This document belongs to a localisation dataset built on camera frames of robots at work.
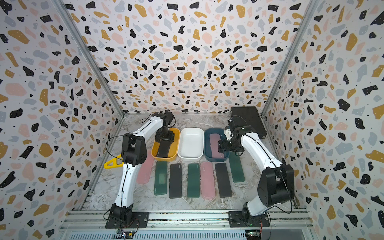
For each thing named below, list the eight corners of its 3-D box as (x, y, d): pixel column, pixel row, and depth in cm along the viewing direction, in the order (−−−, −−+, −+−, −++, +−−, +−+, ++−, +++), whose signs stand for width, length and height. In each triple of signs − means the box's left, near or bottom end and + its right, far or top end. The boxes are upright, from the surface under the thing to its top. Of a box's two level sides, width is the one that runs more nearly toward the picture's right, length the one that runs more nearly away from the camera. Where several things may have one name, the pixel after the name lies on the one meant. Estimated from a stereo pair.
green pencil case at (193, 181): (186, 198, 83) (186, 197, 81) (188, 165, 95) (188, 163, 94) (199, 198, 83) (199, 197, 81) (199, 165, 95) (199, 163, 94)
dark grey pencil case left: (169, 199, 82) (168, 198, 81) (170, 165, 95) (169, 164, 93) (181, 197, 83) (181, 196, 81) (181, 164, 96) (180, 163, 94)
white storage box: (177, 161, 97) (176, 156, 92) (180, 132, 112) (179, 127, 107) (204, 161, 97) (204, 156, 92) (204, 132, 113) (204, 127, 107)
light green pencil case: (154, 195, 84) (153, 194, 82) (156, 163, 96) (155, 161, 95) (167, 194, 84) (166, 192, 83) (167, 161, 97) (166, 160, 95)
